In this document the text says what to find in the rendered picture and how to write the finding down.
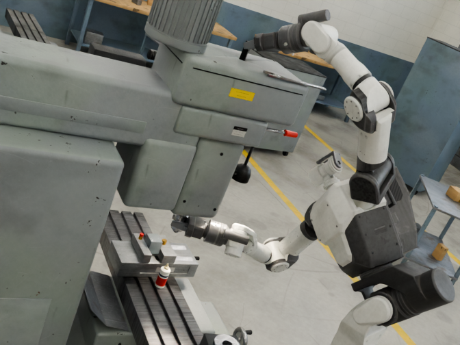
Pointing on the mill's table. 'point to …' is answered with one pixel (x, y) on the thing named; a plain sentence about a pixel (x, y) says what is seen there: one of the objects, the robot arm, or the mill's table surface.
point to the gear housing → (219, 126)
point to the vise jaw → (166, 252)
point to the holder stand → (219, 339)
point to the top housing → (231, 83)
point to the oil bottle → (162, 276)
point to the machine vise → (181, 265)
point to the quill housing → (208, 178)
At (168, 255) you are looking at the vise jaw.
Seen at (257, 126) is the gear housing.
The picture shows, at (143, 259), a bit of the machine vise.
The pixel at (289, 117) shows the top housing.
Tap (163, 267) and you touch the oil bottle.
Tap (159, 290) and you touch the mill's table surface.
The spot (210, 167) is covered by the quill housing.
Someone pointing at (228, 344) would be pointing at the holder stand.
